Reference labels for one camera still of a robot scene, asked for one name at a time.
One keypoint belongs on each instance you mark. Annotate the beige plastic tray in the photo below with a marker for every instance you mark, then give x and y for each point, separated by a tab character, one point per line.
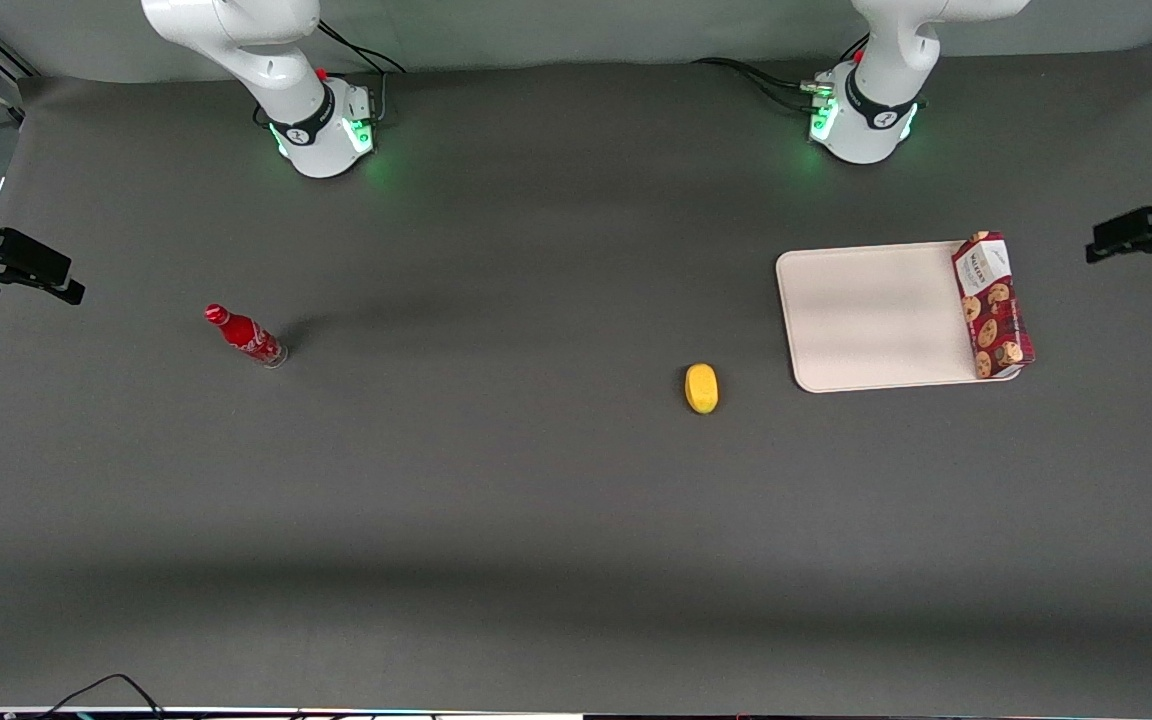
876	315

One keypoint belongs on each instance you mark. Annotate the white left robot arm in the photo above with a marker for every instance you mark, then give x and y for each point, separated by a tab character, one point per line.
881	90

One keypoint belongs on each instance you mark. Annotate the yellow lemon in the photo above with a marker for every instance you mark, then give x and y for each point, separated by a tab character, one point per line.
701	388

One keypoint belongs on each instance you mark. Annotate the red cookie box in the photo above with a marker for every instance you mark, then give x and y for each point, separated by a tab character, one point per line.
994	305

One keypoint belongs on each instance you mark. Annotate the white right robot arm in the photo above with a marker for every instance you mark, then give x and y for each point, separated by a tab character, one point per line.
276	60

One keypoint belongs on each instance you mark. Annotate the red cola bottle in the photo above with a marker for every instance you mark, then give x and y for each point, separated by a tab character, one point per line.
244	336

